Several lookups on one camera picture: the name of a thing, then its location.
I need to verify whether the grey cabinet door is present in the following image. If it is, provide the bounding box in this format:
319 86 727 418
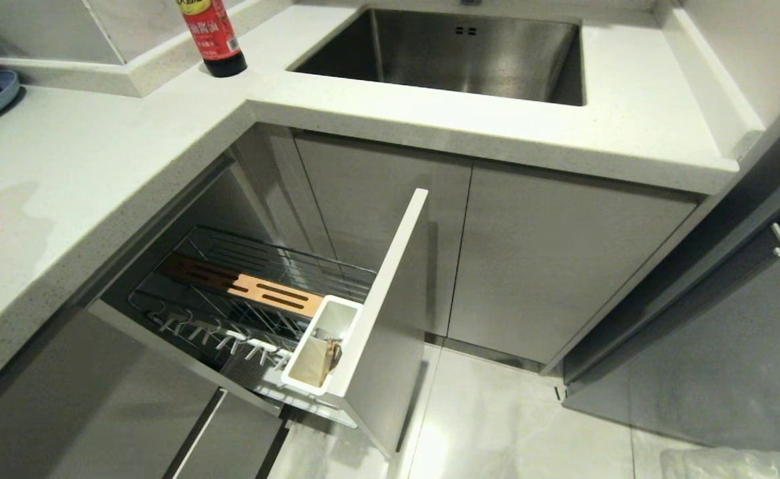
447 164 699 365
293 132 474 339

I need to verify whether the grey drawer front panel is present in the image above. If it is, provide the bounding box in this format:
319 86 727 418
327 188 430 460

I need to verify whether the white utensil holder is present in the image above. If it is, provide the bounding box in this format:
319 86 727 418
281 295 364 397

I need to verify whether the wooden knife block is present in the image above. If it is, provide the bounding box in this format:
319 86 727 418
164 254 325 319

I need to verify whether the stainless steel sink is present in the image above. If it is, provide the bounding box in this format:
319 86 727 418
288 5 586 107

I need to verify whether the dark soy sauce bottle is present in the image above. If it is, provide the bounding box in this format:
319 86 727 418
176 0 248 79

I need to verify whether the grey lower cabinet drawer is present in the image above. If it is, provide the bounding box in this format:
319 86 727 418
0 309 291 479

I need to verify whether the grey appliance door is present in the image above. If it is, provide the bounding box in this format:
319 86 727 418
563 200 780 460

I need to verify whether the pull-out wire dish rack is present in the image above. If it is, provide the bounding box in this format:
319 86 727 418
128 226 376 400

